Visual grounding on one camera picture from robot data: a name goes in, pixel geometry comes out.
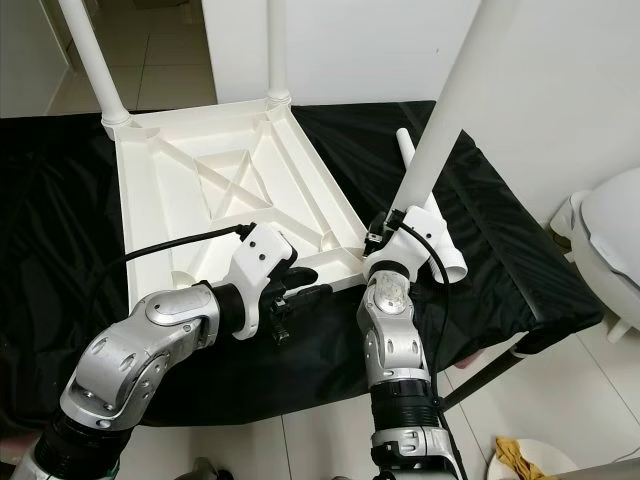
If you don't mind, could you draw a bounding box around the yellow crumpled cloth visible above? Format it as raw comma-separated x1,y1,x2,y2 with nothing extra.
493,435,546,480

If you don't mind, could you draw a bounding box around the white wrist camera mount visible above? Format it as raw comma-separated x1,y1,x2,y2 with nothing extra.
230,222,299,341
360,205,451,286

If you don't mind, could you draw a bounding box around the black tablecloth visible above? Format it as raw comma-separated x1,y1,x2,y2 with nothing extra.
0,100,606,426

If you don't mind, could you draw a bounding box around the white plastic table leg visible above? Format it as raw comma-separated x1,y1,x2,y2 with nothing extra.
390,0,521,226
395,128,469,286
265,0,291,104
58,0,131,126

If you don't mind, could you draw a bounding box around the black metal table leg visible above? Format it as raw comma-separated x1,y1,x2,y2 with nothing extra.
440,340,541,411

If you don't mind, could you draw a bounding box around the white plastic table top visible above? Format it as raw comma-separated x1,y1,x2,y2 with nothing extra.
105,97,369,316

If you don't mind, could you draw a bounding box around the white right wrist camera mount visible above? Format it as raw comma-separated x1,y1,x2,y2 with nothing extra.
360,205,451,286

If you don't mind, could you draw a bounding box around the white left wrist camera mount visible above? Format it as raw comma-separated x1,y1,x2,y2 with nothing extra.
230,222,299,341

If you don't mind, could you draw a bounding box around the silver robot left leg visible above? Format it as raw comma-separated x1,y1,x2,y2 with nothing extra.
185,458,217,480

